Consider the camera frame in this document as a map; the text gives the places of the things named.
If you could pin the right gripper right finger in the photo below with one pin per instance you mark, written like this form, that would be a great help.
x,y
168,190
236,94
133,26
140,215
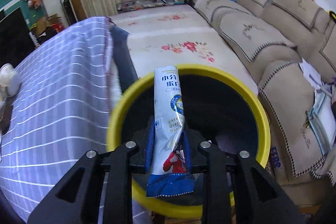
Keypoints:
x,y
236,186

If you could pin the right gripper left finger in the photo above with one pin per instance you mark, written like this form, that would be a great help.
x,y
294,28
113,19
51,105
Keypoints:
x,y
98,188

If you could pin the blue white snack bag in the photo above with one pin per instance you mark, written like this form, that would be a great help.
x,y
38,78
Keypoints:
x,y
168,149

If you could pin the yellow rim trash bin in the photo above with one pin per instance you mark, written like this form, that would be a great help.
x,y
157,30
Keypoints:
x,y
216,104

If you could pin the blue checkered tablecloth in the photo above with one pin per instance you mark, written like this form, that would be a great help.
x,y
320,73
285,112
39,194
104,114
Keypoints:
x,y
61,111

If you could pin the papers on sofa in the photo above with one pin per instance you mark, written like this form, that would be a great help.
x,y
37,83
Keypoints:
x,y
320,117

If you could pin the large black television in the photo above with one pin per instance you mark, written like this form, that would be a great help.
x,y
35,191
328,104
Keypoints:
x,y
16,43

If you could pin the beige sofa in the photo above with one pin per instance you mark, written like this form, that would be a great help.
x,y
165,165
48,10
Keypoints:
x,y
272,38

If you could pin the cardboard boxes by tv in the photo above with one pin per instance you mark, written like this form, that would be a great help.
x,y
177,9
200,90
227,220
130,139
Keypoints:
x,y
47,27

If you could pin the black tower fan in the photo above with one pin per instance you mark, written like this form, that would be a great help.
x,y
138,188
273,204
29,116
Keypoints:
x,y
68,12

